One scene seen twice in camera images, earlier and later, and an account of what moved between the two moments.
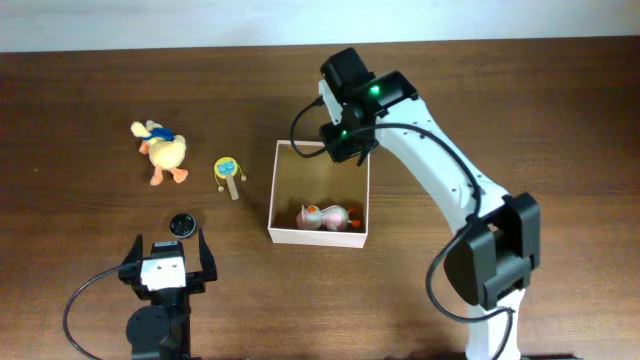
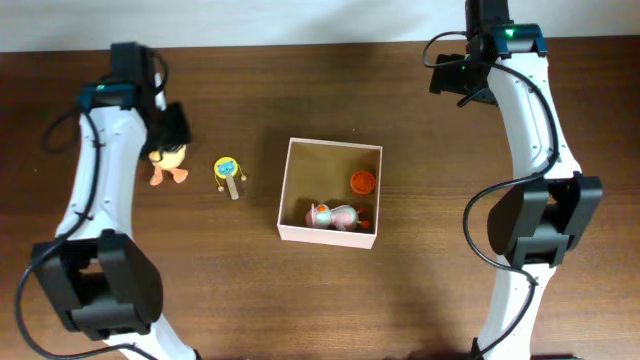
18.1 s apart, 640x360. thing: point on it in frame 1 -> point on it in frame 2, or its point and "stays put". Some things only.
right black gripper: [338, 149] -> [445, 78]
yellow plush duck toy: [166, 149] stays put
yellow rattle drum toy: [227, 168] stays put
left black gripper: [196, 280] -> [184, 136]
